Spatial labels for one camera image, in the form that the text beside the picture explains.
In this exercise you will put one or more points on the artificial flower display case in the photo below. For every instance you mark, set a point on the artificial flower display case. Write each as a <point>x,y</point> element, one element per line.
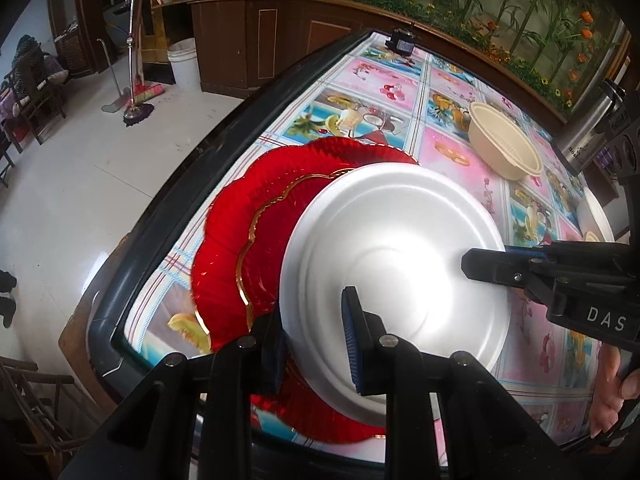
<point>500,0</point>

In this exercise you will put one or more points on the beige disposable bowl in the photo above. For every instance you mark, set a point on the beige disposable bowl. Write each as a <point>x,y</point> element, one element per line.
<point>500,140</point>

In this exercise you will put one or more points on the dark wooden shelf cabinet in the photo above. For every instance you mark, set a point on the dark wooden shelf cabinet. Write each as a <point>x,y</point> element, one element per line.
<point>100,5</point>

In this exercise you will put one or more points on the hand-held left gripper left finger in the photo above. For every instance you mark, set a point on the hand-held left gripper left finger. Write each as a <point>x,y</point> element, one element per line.
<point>272,365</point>

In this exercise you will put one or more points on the person's right hand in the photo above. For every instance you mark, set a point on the person's right hand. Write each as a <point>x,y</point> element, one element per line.
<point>612,385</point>

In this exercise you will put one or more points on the dark wooden chair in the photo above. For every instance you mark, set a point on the dark wooden chair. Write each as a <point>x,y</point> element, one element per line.
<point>30,110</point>
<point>40,400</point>

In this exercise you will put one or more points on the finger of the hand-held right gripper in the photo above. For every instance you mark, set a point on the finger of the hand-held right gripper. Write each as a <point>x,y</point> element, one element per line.
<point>495,270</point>

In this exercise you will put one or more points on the small red gold-rimmed plate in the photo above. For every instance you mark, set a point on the small red gold-rimmed plate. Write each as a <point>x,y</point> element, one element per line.
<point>270,260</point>

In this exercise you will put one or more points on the stainless steel thermos jug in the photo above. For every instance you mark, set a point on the stainless steel thermos jug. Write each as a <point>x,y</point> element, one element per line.
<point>585,130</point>

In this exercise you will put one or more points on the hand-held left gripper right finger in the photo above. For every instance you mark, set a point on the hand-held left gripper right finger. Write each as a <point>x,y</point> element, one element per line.
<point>350,345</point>

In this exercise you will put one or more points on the printed fruit pattern tablecloth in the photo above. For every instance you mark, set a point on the printed fruit pattern tablecloth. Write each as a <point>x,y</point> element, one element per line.
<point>395,75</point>

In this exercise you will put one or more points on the brown wooden counter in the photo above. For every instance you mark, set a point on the brown wooden counter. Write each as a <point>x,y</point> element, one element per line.
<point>250,40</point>

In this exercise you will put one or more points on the grey floor wiper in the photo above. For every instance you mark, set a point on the grey floor wiper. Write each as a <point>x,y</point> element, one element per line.
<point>112,105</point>

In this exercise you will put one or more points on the black rimmed table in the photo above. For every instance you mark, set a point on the black rimmed table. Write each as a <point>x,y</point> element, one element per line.
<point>200,160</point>

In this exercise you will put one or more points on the white plastic bucket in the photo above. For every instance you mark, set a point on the white plastic bucket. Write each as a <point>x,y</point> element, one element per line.
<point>182,62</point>

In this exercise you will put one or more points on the small black electronic device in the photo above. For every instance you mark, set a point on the small black electronic device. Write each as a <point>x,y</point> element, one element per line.
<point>402,42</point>

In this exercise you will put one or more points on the pink and green broom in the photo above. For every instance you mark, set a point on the pink and green broom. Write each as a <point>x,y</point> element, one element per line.
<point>147,92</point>

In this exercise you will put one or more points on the white foam plate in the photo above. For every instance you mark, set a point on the white foam plate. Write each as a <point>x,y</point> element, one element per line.
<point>595,215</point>
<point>400,240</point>

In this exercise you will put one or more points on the large red glass plate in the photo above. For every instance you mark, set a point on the large red glass plate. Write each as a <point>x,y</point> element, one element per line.
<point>225,240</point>

